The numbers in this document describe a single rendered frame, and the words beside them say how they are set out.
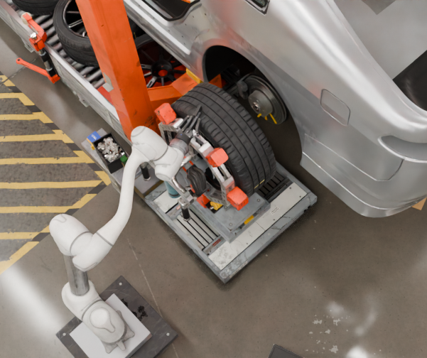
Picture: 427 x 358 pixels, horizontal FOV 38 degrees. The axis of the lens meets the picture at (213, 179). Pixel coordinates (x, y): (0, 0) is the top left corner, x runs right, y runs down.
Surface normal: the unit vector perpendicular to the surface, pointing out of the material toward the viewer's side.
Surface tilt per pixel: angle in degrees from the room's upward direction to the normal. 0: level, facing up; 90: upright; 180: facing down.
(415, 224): 0
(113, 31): 90
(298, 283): 0
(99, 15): 90
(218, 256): 0
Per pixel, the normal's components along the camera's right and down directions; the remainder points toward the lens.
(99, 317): -0.06, -0.44
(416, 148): 0.18, -0.52
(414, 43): 0.14, -0.25
